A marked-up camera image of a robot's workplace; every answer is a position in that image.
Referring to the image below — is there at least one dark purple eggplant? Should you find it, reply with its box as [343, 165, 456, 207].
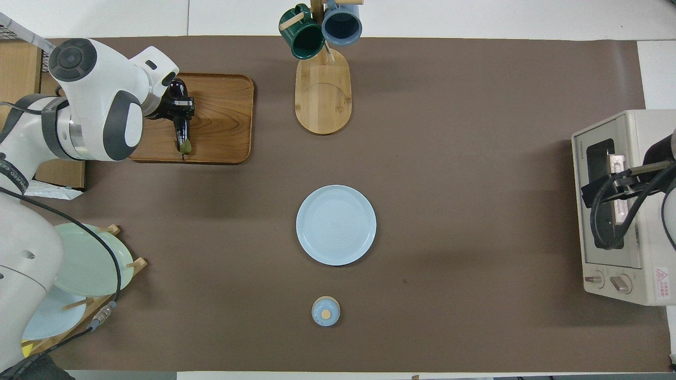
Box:
[169, 78, 193, 160]

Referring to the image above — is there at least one toaster oven glass door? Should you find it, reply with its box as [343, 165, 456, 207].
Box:
[572, 121, 643, 268]

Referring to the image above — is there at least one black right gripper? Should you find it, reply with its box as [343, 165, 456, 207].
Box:
[581, 175, 633, 208]

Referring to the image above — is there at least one wooden shelf with wire mesh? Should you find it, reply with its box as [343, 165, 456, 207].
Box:
[0, 12, 86, 189]

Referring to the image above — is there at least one dark green mug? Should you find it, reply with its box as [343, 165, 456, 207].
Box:
[279, 4, 326, 60]

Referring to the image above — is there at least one light blue plate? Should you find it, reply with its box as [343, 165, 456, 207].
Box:
[22, 285, 88, 341]
[296, 185, 377, 266]

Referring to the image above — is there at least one small blue jar cork lid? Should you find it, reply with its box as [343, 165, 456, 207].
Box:
[311, 296, 341, 327]

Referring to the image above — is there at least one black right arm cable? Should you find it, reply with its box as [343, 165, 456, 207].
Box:
[590, 161, 676, 250]

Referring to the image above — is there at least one wooden mug tree stand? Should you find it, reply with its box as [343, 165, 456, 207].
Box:
[279, 0, 364, 136]

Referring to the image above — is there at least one blue grey mug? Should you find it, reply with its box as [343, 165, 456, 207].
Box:
[321, 0, 363, 46]

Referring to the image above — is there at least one brown table mat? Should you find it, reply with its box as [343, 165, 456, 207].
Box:
[21, 36, 667, 373]

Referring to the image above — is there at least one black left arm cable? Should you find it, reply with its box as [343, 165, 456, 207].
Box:
[0, 187, 123, 367]

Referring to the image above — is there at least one white plastic bag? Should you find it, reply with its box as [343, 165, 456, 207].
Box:
[24, 181, 83, 201]

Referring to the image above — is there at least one light green plate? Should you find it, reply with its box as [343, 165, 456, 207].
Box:
[53, 223, 134, 297]

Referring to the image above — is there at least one wooden plate rack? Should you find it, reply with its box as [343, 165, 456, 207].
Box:
[21, 224, 147, 362]

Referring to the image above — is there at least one beige toaster oven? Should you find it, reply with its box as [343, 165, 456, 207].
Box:
[572, 109, 676, 306]

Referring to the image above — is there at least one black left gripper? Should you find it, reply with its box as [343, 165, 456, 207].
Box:
[147, 87, 195, 122]

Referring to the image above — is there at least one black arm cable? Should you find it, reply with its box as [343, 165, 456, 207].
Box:
[0, 187, 123, 367]
[590, 161, 676, 250]

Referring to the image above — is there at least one brown wooden tray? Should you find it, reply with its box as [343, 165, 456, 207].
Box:
[128, 73, 255, 165]

